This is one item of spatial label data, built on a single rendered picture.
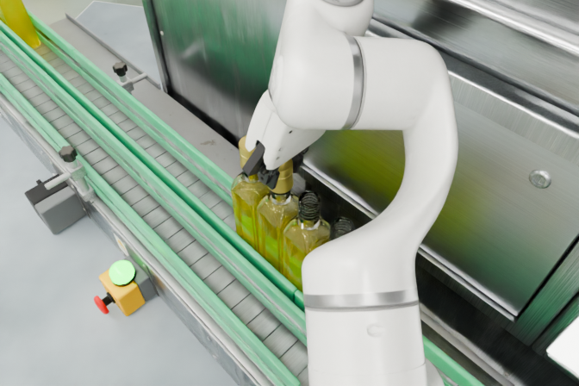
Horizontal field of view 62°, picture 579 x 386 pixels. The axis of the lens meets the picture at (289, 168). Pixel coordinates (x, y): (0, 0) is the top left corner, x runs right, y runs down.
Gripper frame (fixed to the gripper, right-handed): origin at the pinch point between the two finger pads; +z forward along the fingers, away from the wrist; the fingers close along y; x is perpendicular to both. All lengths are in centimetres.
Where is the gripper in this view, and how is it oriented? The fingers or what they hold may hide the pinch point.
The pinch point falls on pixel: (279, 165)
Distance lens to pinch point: 64.4
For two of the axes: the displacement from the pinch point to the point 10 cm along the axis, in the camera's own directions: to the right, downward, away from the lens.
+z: -1.8, 5.2, 8.4
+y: -7.2, 5.1, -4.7
